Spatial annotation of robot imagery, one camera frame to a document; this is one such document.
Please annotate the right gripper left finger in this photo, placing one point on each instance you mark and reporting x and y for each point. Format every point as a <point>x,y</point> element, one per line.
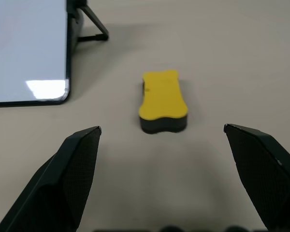
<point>53,188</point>

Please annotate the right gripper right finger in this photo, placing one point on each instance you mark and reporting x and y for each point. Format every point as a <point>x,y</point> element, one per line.
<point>268,174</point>

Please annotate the yellow and black eraser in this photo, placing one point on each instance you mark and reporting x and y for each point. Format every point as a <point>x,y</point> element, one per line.
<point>162,96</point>

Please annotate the small whiteboard with black stand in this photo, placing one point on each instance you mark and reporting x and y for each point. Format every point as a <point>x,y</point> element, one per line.
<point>26,48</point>

